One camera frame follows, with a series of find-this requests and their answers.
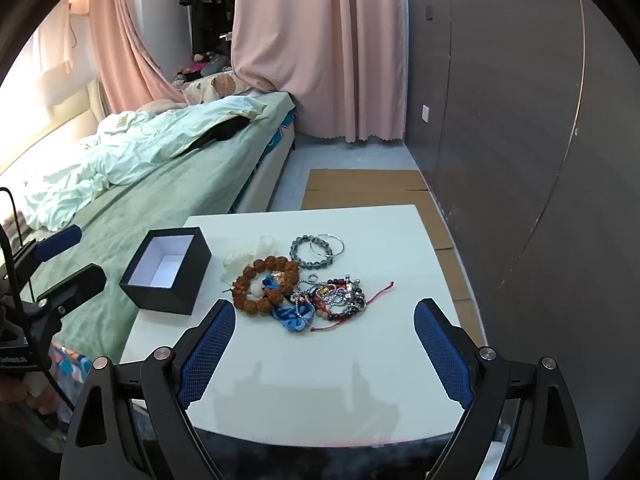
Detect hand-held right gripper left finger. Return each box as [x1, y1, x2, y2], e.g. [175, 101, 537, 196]
[60, 299, 237, 480]

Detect person's left hand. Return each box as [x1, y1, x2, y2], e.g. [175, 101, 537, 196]
[0, 372, 62, 417]

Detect red string bracelet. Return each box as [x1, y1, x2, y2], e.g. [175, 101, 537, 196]
[310, 282, 396, 333]

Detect cream pillow with bear print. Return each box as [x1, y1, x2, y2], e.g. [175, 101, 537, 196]
[182, 71, 251, 106]

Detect dark hanging clothes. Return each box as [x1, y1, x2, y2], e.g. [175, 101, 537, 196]
[177, 0, 241, 61]

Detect pink curtain hanging straight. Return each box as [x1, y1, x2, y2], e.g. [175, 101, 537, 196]
[230, 0, 408, 143]

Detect black cloth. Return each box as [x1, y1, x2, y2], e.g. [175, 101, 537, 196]
[187, 116, 251, 153]

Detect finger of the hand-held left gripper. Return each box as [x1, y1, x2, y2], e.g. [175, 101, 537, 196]
[10, 225, 82, 281]
[35, 262, 107, 321]

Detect brown wooden bead bracelet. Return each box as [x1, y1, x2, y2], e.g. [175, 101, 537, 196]
[231, 255, 301, 313]

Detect blue knotted cord bracelet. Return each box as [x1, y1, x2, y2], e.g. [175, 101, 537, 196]
[260, 272, 316, 333]

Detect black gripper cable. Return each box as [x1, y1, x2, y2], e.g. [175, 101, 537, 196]
[0, 187, 76, 413]

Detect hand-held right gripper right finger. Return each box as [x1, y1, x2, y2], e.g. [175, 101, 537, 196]
[413, 298, 588, 480]

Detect pale green duvet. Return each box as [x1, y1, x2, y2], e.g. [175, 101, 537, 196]
[15, 95, 268, 231]

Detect colourful patterned cloth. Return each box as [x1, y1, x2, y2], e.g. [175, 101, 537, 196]
[50, 340, 93, 401]

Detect flattened brown cardboard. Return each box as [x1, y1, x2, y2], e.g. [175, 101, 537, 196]
[300, 169, 486, 331]

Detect dark brown wardrobe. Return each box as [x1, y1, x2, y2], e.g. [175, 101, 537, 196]
[407, 0, 640, 461]

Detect tangle of mixed bead bracelets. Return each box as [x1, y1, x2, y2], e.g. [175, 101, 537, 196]
[290, 274, 368, 322]

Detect bed with green sheet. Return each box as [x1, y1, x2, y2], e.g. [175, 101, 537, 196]
[0, 90, 298, 366]

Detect beige padded headboard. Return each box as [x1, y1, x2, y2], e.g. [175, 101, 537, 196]
[0, 75, 108, 176]

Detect black box with white inside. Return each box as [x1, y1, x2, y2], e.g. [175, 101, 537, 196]
[119, 227, 213, 316]

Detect pile of plush toys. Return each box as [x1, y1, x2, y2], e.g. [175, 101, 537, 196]
[172, 51, 233, 86]

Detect thin silver hoop bangle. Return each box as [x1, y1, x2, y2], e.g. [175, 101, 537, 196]
[309, 232, 346, 257]

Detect pink curtain tied back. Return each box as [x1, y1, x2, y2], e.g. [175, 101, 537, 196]
[87, 0, 188, 113]

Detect grey marbled bead bracelet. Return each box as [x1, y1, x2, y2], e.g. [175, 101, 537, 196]
[290, 234, 335, 268]

